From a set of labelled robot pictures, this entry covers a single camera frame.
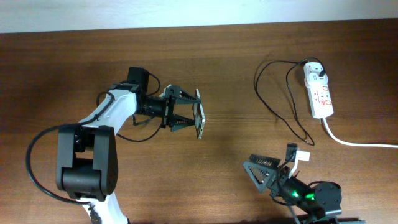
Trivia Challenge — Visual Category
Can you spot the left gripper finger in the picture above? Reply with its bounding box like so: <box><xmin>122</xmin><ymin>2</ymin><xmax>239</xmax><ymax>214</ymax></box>
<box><xmin>169</xmin><ymin>114</ymin><xmax>195</xmax><ymax>132</ymax></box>
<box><xmin>169</xmin><ymin>85</ymin><xmax>201</xmax><ymax>105</ymax></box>

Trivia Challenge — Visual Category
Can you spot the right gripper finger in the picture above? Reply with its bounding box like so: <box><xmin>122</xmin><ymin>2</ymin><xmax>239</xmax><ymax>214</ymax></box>
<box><xmin>249</xmin><ymin>154</ymin><xmax>280</xmax><ymax>168</ymax></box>
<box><xmin>243</xmin><ymin>161</ymin><xmax>277</xmax><ymax>193</ymax></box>

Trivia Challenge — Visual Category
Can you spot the black smartphone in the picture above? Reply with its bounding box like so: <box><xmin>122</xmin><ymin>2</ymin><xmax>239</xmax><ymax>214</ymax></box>
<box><xmin>193</xmin><ymin>102</ymin><xmax>206</xmax><ymax>139</ymax></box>

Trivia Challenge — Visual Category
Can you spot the black charging cable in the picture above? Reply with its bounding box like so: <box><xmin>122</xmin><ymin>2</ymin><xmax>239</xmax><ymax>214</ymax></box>
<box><xmin>253</xmin><ymin>57</ymin><xmax>327</xmax><ymax>147</ymax></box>

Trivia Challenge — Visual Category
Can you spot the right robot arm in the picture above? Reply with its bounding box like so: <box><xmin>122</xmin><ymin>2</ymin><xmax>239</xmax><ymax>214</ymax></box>
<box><xmin>243</xmin><ymin>154</ymin><xmax>342</xmax><ymax>223</ymax></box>

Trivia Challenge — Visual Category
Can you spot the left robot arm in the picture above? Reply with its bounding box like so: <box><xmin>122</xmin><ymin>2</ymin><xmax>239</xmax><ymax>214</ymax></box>
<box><xmin>56</xmin><ymin>82</ymin><xmax>205</xmax><ymax>223</ymax></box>

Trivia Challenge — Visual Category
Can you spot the white USB charger adapter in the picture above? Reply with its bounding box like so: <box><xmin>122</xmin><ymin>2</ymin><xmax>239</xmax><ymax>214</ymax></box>
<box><xmin>303</xmin><ymin>62</ymin><xmax>328</xmax><ymax>88</ymax></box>

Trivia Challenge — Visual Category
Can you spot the white power strip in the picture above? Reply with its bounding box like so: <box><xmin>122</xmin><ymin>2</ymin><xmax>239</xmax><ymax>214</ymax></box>
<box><xmin>303</xmin><ymin>61</ymin><xmax>335</xmax><ymax>119</ymax></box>

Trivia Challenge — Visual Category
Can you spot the white power strip cord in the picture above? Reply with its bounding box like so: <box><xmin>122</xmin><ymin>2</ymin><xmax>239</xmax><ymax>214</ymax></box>
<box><xmin>320</xmin><ymin>117</ymin><xmax>398</xmax><ymax>149</ymax></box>

